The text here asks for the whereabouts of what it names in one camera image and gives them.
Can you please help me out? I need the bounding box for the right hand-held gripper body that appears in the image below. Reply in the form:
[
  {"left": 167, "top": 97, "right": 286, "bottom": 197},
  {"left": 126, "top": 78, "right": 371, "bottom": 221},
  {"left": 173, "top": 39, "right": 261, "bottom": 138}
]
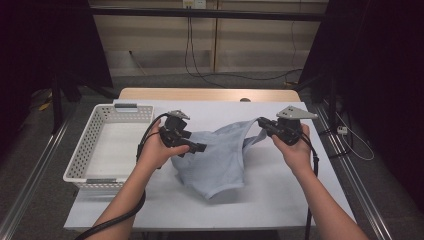
[{"left": 270, "top": 105, "right": 320, "bottom": 147}]

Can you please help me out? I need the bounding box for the white perforated plastic basket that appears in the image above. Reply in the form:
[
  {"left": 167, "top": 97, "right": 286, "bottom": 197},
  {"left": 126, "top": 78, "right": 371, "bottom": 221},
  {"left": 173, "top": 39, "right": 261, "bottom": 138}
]
[{"left": 63, "top": 103, "right": 156, "bottom": 192}]

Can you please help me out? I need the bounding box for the person's right hand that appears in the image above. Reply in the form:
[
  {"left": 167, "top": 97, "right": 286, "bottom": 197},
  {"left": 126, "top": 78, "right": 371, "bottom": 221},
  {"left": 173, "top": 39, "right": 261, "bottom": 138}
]
[{"left": 271, "top": 123, "right": 315, "bottom": 177}]

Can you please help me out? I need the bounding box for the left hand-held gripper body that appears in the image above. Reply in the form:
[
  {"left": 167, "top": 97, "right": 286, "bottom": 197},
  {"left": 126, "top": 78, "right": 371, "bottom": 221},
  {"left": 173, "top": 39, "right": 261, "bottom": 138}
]
[{"left": 159, "top": 109, "right": 193, "bottom": 149}]

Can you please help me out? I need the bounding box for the black power cable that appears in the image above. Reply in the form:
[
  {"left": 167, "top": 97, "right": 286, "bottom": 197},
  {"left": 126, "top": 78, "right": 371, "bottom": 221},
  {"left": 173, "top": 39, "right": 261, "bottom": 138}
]
[
  {"left": 189, "top": 8, "right": 304, "bottom": 82},
  {"left": 184, "top": 8, "right": 228, "bottom": 89}
]

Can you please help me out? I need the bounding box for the black metal stand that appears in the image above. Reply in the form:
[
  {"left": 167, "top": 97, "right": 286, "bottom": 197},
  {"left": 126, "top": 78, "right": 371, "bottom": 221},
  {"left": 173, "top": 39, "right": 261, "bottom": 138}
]
[
  {"left": 327, "top": 75, "right": 338, "bottom": 132},
  {"left": 49, "top": 74, "right": 83, "bottom": 135}
]

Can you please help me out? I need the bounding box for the person's left hand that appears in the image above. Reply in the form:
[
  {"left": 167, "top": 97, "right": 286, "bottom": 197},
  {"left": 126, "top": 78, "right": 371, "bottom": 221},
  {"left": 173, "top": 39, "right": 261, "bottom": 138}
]
[{"left": 135, "top": 119, "right": 192, "bottom": 172}]

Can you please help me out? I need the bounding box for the white wall socket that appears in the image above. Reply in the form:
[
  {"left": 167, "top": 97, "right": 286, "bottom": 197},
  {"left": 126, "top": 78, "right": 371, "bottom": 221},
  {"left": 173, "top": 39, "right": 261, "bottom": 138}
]
[{"left": 182, "top": 0, "right": 207, "bottom": 10}]

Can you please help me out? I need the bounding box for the light blue shirt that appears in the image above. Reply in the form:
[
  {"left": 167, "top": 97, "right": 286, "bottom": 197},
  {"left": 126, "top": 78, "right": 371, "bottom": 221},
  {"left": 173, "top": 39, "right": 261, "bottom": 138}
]
[{"left": 170, "top": 118, "right": 268, "bottom": 200}]

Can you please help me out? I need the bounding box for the right hand-held gripper black cable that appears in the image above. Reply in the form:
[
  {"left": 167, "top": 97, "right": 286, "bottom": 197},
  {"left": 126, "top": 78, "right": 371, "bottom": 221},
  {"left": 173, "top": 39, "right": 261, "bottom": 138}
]
[{"left": 300, "top": 132, "right": 321, "bottom": 240}]

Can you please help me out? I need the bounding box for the thin black cable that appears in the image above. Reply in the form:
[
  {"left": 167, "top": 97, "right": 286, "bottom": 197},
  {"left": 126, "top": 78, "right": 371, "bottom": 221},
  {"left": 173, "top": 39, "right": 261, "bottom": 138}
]
[{"left": 290, "top": 20, "right": 298, "bottom": 70}]

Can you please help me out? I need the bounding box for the dark curtain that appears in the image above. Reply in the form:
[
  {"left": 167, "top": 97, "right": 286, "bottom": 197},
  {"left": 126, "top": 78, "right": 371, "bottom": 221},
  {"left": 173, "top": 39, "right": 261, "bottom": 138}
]
[
  {"left": 298, "top": 0, "right": 424, "bottom": 208},
  {"left": 0, "top": 0, "right": 114, "bottom": 101}
]

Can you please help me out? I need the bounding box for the hand-held gripper black cable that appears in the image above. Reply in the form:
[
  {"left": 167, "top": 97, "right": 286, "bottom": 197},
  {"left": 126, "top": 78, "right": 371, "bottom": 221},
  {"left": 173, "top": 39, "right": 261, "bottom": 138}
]
[
  {"left": 300, "top": 132, "right": 321, "bottom": 240},
  {"left": 73, "top": 112, "right": 172, "bottom": 240}
]

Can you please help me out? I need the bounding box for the left hand-held gripper black cable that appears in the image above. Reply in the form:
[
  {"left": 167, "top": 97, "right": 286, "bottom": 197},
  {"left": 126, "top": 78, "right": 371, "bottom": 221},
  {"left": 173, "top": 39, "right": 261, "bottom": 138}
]
[{"left": 73, "top": 112, "right": 172, "bottom": 240}]

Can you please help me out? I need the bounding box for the white cable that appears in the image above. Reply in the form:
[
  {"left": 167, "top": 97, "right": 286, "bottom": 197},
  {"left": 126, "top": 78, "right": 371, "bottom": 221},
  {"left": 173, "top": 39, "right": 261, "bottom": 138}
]
[{"left": 334, "top": 111, "right": 376, "bottom": 162}]

